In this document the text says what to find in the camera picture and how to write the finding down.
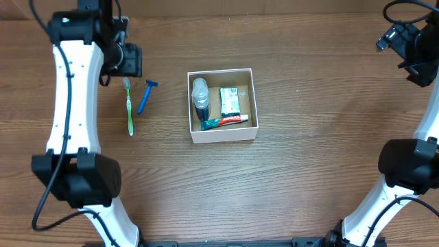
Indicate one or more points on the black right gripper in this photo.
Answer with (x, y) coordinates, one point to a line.
(423, 72)

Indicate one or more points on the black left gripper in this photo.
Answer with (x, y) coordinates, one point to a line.
(132, 59)

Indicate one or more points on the clear bottle with dark liquid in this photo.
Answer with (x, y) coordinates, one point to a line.
(201, 99)

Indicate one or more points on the red green toothpaste tube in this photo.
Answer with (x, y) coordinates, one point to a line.
(215, 123)

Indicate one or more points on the green soap box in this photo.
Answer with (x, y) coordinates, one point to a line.
(229, 102)

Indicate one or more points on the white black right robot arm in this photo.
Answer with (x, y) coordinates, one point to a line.
(408, 167)

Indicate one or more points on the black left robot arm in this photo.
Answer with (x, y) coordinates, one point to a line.
(89, 48)

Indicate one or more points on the green toothbrush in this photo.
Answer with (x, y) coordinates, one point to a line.
(126, 85)

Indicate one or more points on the blue disposable razor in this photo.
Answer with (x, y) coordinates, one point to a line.
(150, 85)

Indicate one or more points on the white cardboard box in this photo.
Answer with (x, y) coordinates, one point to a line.
(242, 79)

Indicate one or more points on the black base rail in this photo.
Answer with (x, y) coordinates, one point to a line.
(294, 242)

